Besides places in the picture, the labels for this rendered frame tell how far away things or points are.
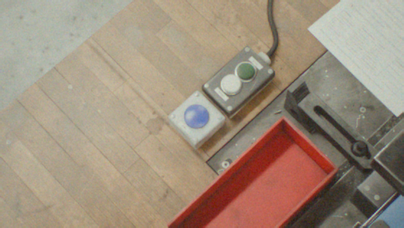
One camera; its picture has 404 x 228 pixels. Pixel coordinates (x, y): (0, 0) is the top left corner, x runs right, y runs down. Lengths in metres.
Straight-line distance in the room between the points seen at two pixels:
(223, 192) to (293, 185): 0.11
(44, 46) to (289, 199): 1.28
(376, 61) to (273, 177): 0.27
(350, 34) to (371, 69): 0.07
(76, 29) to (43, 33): 0.10
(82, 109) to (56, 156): 0.09
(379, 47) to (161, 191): 0.44
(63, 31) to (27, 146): 1.10
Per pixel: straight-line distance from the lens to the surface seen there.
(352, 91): 1.36
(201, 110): 1.29
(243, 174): 1.29
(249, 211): 1.28
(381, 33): 1.40
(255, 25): 1.38
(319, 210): 1.29
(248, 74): 1.31
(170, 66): 1.36
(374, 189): 1.22
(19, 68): 2.39
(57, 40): 2.40
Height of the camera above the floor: 2.16
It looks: 72 degrees down
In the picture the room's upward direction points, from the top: 4 degrees counter-clockwise
